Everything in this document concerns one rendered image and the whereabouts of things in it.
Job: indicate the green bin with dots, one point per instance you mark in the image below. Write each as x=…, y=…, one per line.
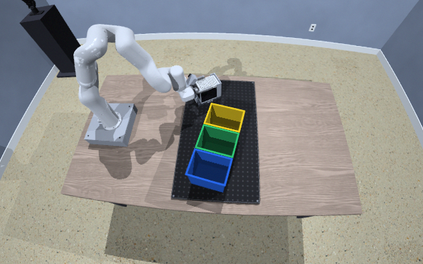
x=217, y=140

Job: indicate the blue bin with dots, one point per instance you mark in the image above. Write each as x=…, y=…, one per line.
x=209, y=170

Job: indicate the yellow recycle bin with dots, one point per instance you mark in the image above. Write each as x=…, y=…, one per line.
x=224, y=117

